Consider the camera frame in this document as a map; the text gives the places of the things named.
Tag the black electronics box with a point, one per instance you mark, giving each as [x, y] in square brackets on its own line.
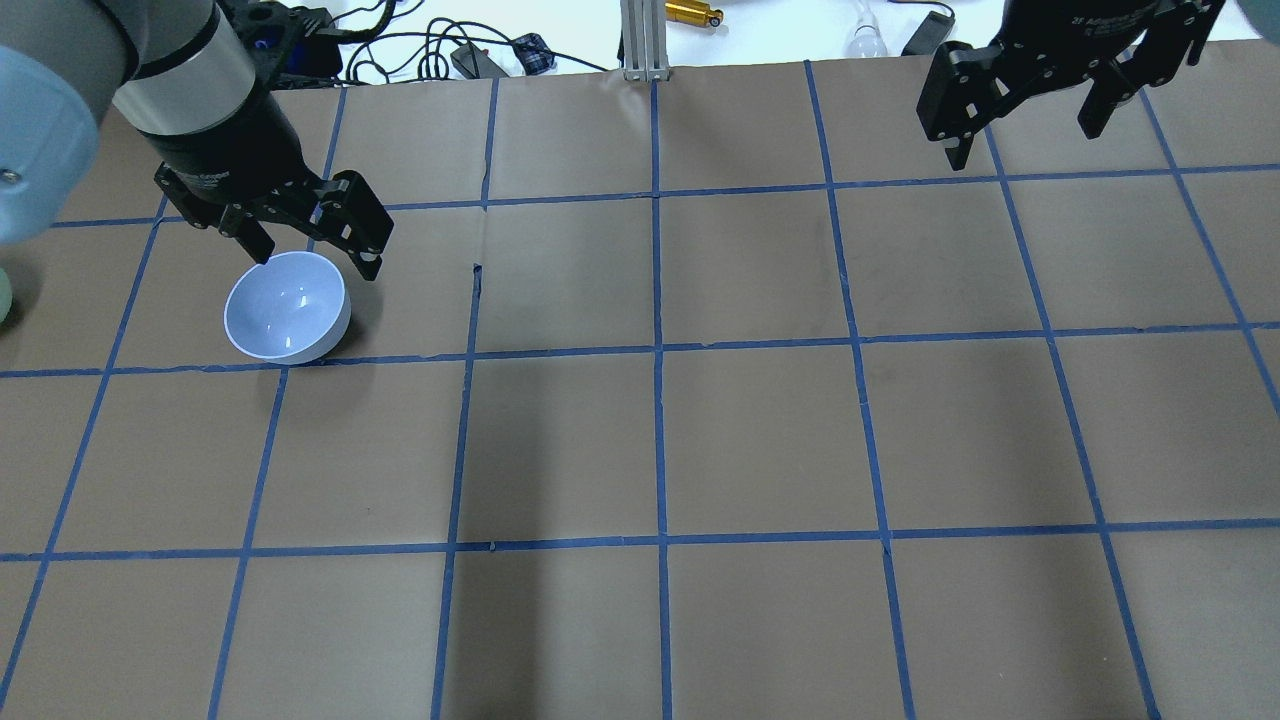
[286, 44]

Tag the gold cylindrical part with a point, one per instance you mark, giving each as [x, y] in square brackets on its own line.
[699, 14]

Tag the black flat device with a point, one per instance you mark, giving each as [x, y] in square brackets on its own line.
[931, 32]

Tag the white light bulb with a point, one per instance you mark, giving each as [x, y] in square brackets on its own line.
[864, 39]

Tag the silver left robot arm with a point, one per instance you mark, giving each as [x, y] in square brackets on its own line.
[177, 71]

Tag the blue bowl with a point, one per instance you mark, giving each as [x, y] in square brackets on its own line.
[290, 311]

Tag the green bowl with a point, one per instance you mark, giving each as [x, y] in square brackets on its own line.
[7, 297]

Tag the black power adapter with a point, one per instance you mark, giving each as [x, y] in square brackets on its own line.
[472, 62]

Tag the aluminium extrusion post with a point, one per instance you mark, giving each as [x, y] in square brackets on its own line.
[643, 39]

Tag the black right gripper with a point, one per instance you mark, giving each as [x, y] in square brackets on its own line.
[1068, 35]

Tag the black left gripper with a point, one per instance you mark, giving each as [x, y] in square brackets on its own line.
[228, 148]

